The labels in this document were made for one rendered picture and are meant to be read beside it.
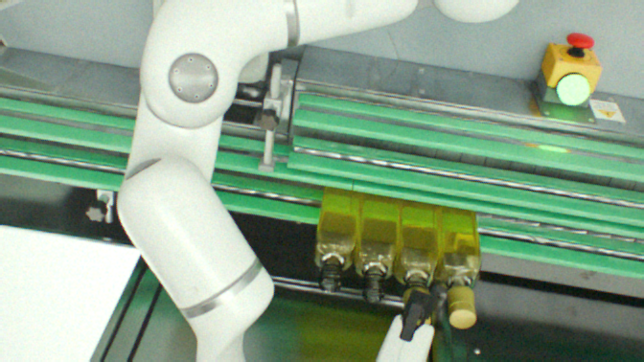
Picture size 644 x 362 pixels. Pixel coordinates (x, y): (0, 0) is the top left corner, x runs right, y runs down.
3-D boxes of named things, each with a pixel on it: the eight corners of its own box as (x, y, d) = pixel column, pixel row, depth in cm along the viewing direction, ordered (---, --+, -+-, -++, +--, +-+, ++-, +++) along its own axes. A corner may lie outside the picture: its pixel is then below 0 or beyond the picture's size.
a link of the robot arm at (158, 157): (335, 216, 66) (304, 197, 80) (207, 8, 62) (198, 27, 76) (178, 320, 63) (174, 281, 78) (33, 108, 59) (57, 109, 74)
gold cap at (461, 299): (443, 302, 98) (445, 326, 94) (450, 282, 96) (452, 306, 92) (469, 307, 98) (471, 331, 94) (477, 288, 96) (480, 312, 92)
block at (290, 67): (272, 109, 119) (264, 130, 113) (277, 56, 113) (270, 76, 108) (293, 112, 119) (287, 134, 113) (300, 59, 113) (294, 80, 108)
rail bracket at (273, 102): (264, 141, 114) (250, 187, 104) (274, 42, 104) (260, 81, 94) (284, 144, 114) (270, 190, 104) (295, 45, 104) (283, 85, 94)
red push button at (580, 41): (563, 60, 110) (571, 39, 108) (559, 49, 113) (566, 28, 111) (590, 64, 110) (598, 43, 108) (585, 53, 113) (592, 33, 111)
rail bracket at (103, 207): (113, 190, 123) (83, 240, 112) (111, 156, 119) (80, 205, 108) (137, 193, 123) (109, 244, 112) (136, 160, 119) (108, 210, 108)
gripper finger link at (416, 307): (400, 373, 83) (405, 361, 89) (420, 308, 83) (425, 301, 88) (389, 370, 83) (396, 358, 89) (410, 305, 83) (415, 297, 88)
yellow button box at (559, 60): (535, 79, 119) (540, 101, 112) (549, 37, 114) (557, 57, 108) (578, 87, 119) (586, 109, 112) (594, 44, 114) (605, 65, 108)
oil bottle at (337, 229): (324, 185, 118) (310, 273, 101) (329, 156, 115) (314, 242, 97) (358, 191, 118) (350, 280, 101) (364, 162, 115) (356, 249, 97)
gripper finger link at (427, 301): (423, 335, 88) (435, 300, 94) (427, 317, 87) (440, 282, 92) (397, 327, 89) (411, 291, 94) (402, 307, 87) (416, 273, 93)
